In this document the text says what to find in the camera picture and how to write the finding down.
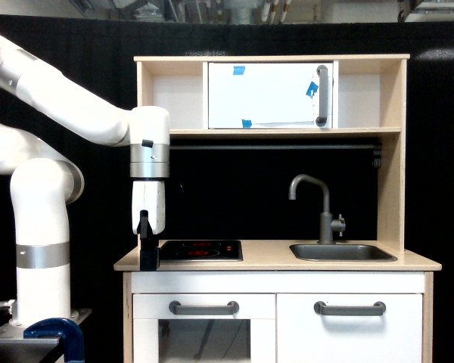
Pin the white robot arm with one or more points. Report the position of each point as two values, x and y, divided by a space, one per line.
43 181

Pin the white oven door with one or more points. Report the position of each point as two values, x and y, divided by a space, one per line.
160 336

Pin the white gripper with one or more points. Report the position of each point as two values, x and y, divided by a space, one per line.
148 219

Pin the blue C-clamp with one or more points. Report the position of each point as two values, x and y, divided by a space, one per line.
66 330

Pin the black toy stovetop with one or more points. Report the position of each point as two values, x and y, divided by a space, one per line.
201 251

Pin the grey cabinet door handle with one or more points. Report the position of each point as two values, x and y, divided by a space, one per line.
377 309

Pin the blue tape piece top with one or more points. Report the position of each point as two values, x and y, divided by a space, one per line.
238 70

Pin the white cabinet door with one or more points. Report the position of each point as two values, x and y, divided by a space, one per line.
304 336

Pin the blue tape piece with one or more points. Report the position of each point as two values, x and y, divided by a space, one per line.
238 70
246 124
312 89

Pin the blue tape piece bottom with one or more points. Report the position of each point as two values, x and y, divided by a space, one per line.
246 124

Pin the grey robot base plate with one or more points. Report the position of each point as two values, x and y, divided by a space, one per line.
12 331

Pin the grey oven door handle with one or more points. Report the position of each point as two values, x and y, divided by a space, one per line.
231 308

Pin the grey toy faucet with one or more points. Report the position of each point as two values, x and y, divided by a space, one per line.
326 218

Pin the wooden toy kitchen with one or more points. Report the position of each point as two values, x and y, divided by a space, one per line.
370 103

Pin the blue tape piece right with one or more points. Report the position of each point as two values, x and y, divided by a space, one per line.
312 89

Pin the grey faucet knob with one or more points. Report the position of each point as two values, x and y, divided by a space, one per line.
338 225

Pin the grey toy sink basin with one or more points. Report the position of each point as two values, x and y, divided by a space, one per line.
340 253

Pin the white microwave door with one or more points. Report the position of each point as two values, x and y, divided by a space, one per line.
271 95

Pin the grey microwave door handle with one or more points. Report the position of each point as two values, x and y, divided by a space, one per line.
322 118

